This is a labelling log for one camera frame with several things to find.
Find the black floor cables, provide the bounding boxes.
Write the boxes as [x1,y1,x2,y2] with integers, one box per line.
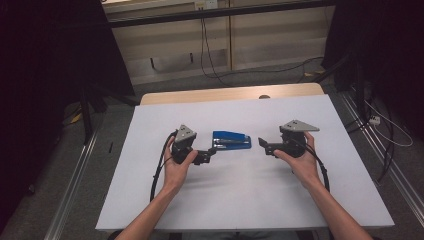
[345,109,397,184]

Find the hand-held gripper black cable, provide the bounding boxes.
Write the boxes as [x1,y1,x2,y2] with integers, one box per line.
[149,130,178,203]
[299,139,331,194]

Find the blue stapler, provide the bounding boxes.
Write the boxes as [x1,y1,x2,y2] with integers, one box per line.
[212,130,253,151]

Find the wooden table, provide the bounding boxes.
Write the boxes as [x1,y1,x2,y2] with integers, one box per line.
[139,82,325,106]

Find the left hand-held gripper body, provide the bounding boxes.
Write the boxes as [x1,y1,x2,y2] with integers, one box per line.
[171,124,198,165]

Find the black stand legs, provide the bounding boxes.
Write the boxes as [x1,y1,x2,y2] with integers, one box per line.
[79,82,141,145]

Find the person's right hand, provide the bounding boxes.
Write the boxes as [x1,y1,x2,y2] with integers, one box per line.
[273,131,323,191]

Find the person's left hand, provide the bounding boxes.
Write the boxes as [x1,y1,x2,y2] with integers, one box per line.
[162,135,200,195]

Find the aluminium floor rail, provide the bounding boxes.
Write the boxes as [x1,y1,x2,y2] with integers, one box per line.
[44,129,100,240]
[339,92,424,218]

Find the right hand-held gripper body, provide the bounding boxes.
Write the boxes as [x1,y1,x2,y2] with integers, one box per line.
[278,119,321,159]

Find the left hand-held gripper black cable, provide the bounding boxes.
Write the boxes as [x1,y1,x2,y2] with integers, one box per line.
[149,130,178,203]

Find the black socket cable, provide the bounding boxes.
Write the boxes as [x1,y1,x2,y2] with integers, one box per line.
[202,9,325,81]
[199,9,231,88]

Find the white table sheet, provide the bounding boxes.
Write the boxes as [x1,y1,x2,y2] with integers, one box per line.
[95,94,395,232]

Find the black curtain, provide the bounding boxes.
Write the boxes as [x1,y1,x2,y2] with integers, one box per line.
[0,0,136,231]
[321,0,424,141]

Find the long beige counter desk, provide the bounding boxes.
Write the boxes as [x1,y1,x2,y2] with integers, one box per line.
[101,0,336,86]

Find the right hand-held gripper black cable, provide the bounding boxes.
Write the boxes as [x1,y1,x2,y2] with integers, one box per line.
[299,139,331,194]

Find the white wall socket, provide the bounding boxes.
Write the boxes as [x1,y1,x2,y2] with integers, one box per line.
[194,0,219,10]

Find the white floor cable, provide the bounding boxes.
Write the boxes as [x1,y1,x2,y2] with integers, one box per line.
[364,99,415,148]

